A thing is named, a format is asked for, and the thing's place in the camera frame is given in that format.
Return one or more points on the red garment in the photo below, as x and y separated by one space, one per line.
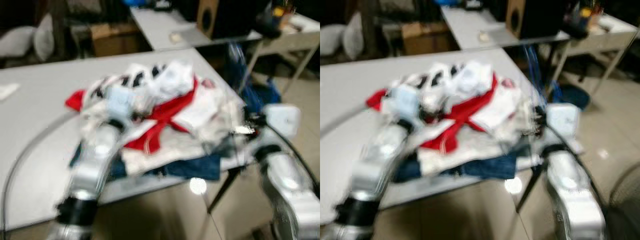
160 117
460 117

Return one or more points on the blue jeans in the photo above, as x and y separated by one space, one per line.
495 167
195 167

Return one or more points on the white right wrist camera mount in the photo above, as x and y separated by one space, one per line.
282 120
562 120

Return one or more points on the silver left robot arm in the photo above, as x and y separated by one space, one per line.
92 170
380 170

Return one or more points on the brown wooden speaker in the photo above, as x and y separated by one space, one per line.
517 17
207 17

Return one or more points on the light grey table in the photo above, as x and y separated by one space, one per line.
470 30
160 30

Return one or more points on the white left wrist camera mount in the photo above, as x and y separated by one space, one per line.
407 102
120 102

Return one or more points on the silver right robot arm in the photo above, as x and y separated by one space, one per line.
572 195
290 190

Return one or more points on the white table black legs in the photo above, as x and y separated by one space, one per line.
360 80
50 75

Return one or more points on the crumpled white garment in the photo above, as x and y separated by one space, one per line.
172 80
472 77

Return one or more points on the brown cardboard box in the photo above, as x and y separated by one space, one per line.
425 42
112 42

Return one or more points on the grey cushion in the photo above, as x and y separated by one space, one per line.
44 37
15 42
332 41
354 36

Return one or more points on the large cream white garment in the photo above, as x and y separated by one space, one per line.
507 115
210 115

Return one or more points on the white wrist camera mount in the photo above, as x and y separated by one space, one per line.
407 102
120 102
282 120
562 120

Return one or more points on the blue bag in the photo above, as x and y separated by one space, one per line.
265 97
572 97

